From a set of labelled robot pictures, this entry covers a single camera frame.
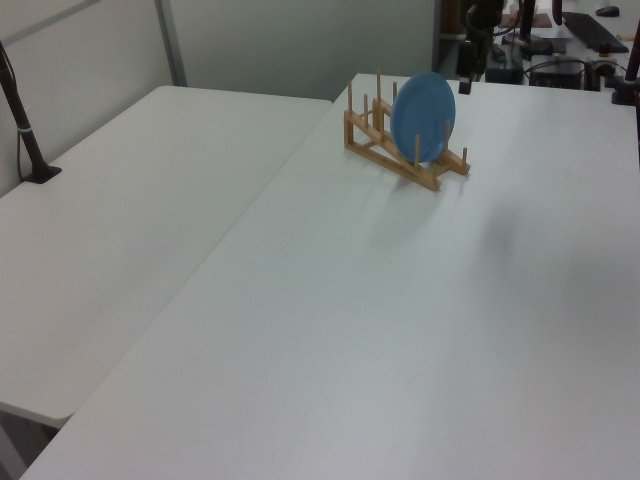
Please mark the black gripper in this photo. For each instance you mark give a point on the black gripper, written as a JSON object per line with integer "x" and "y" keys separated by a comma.
{"x": 484, "y": 14}

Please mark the blue round plate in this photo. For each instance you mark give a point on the blue round plate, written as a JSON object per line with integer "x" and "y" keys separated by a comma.
{"x": 422, "y": 120}

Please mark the wooden plate rack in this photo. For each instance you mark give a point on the wooden plate rack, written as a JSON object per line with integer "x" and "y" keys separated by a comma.
{"x": 390, "y": 160}

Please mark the small black device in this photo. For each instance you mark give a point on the small black device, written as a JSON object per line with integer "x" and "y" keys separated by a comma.
{"x": 506, "y": 67}

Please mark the black monitor stand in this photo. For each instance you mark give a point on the black monitor stand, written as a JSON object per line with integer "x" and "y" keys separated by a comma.
{"x": 527, "y": 30}

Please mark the black electronics box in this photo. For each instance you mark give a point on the black electronics box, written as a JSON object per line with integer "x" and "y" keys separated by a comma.
{"x": 557, "y": 75}

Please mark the black keyboard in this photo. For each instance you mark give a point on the black keyboard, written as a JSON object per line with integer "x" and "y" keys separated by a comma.
{"x": 595, "y": 32}

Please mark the black computer mouse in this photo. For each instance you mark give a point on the black computer mouse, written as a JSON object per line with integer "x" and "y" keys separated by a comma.
{"x": 608, "y": 10}

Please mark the grey table leg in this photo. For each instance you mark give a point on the grey table leg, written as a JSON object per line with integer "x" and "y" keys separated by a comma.
{"x": 10, "y": 450}

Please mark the black clamped camera stand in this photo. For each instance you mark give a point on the black clamped camera stand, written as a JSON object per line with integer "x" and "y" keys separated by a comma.
{"x": 627, "y": 85}

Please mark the black camera stand with tape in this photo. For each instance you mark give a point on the black camera stand with tape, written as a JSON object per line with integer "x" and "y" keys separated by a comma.
{"x": 22, "y": 130}

